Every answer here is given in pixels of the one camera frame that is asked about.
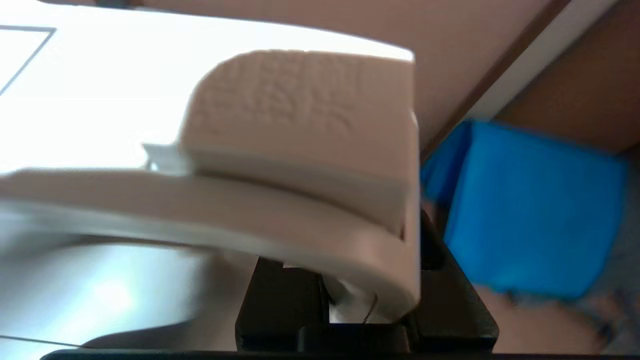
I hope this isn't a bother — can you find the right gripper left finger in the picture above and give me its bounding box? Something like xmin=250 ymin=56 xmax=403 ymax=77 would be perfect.
xmin=235 ymin=256 xmax=332 ymax=352

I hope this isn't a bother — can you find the beige and steel kettle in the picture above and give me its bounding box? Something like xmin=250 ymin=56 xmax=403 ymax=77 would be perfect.
xmin=0 ymin=49 xmax=422 ymax=351

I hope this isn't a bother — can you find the blue cloth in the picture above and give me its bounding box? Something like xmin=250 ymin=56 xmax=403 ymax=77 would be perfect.
xmin=420 ymin=119 xmax=630 ymax=302

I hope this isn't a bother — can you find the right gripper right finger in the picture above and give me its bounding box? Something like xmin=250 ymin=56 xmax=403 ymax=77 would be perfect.
xmin=404 ymin=209 xmax=500 ymax=352

